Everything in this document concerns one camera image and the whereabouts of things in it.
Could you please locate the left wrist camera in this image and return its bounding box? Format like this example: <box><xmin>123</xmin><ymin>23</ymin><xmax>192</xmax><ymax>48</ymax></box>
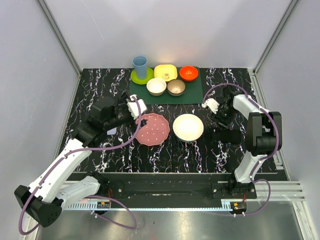
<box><xmin>127</xmin><ymin>94</ymin><xmax>147</xmax><ymax>120</ymax></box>

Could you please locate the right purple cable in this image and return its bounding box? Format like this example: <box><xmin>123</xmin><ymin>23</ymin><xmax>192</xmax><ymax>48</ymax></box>
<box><xmin>199</xmin><ymin>83</ymin><xmax>280</xmax><ymax>218</ymax></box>

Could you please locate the orange red bowl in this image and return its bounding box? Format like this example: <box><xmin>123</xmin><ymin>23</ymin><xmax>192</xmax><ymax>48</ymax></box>
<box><xmin>179</xmin><ymin>65</ymin><xmax>199</xmax><ymax>82</ymax></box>

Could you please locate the brown small bowl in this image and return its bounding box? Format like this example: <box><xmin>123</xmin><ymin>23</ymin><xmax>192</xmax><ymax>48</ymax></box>
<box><xmin>167</xmin><ymin>79</ymin><xmax>186</xmax><ymax>97</ymax></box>

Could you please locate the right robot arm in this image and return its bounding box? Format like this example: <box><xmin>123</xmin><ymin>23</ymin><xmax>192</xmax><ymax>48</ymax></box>
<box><xmin>202</xmin><ymin>83</ymin><xmax>282</xmax><ymax>199</ymax></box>

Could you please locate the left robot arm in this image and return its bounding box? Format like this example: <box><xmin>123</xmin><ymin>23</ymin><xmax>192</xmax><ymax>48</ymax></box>
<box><xmin>14</xmin><ymin>93</ymin><xmax>147</xmax><ymax>228</ymax></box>

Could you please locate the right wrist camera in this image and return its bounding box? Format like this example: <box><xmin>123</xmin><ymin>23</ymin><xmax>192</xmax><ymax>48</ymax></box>
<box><xmin>201</xmin><ymin>98</ymin><xmax>220</xmax><ymax>115</ymax></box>

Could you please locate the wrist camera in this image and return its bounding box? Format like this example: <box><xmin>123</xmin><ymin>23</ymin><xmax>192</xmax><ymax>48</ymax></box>
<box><xmin>127</xmin><ymin>94</ymin><xmax>147</xmax><ymax>120</ymax></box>
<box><xmin>201</xmin><ymin>98</ymin><xmax>220</xmax><ymax>115</ymax></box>

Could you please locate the cream small bowl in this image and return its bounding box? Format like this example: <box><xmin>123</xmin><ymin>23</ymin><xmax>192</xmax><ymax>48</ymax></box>
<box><xmin>146</xmin><ymin>78</ymin><xmax>167</xmax><ymax>97</ymax></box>

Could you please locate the large white bowl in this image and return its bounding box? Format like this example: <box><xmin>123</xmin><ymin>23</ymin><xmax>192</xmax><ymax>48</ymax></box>
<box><xmin>172</xmin><ymin>114</ymin><xmax>204</xmax><ymax>143</ymax></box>

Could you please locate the yellow square dish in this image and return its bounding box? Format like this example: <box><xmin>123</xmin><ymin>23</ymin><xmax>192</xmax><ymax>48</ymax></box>
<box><xmin>154</xmin><ymin>64</ymin><xmax>178</xmax><ymax>82</ymax></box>

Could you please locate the purple cable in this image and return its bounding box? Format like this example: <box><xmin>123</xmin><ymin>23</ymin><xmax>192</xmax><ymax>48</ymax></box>
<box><xmin>199</xmin><ymin>83</ymin><xmax>280</xmax><ymax>218</ymax></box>
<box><xmin>18</xmin><ymin>96</ymin><xmax>143</xmax><ymax>236</ymax></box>

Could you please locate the left aluminium frame post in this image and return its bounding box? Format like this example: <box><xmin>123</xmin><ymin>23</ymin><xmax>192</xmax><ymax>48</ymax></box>
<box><xmin>36</xmin><ymin>0</ymin><xmax>82</xmax><ymax>77</ymax></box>

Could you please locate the aluminium frame post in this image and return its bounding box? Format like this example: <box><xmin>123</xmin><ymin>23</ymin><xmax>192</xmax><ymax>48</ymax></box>
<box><xmin>252</xmin><ymin>0</ymin><xmax>300</xmax><ymax>76</ymax></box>
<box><xmin>36</xmin><ymin>0</ymin><xmax>82</xmax><ymax>77</ymax></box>

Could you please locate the pink dotted plate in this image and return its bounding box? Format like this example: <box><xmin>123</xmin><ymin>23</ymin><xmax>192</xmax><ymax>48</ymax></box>
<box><xmin>135</xmin><ymin>113</ymin><xmax>170</xmax><ymax>147</ymax></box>

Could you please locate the blue plastic cup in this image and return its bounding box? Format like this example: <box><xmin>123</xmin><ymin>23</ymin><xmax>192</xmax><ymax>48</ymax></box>
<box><xmin>132</xmin><ymin>56</ymin><xmax>148</xmax><ymax>79</ymax></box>

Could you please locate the lime green saucer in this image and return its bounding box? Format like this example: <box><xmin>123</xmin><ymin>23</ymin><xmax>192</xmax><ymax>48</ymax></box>
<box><xmin>130</xmin><ymin>67</ymin><xmax>154</xmax><ymax>85</ymax></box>

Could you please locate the right aluminium frame post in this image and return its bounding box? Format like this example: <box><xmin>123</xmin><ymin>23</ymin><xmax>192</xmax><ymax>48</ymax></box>
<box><xmin>252</xmin><ymin>0</ymin><xmax>300</xmax><ymax>76</ymax></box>

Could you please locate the phone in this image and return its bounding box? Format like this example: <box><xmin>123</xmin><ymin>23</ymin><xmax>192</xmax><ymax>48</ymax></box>
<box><xmin>106</xmin><ymin>127</ymin><xmax>117</xmax><ymax>136</ymax></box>

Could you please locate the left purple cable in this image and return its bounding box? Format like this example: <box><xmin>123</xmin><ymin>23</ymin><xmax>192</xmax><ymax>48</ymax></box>
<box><xmin>18</xmin><ymin>96</ymin><xmax>143</xmax><ymax>236</ymax></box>

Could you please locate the aluminium front rail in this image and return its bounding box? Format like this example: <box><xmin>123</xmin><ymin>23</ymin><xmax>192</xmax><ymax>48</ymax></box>
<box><xmin>59</xmin><ymin>181</ymin><xmax>305</xmax><ymax>212</ymax></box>

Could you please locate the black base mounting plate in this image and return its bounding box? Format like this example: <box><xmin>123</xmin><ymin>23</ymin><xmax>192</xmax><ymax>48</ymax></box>
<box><xmin>81</xmin><ymin>172</ymin><xmax>257</xmax><ymax>199</ymax></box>

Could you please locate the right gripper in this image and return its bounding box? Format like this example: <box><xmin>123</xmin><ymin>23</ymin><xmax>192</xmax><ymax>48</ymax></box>
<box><xmin>209</xmin><ymin>103</ymin><xmax>237</xmax><ymax>131</ymax></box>

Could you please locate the dark green mat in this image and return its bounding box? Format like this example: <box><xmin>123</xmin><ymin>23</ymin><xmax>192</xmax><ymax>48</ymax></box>
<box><xmin>129</xmin><ymin>67</ymin><xmax>204</xmax><ymax>105</ymax></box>

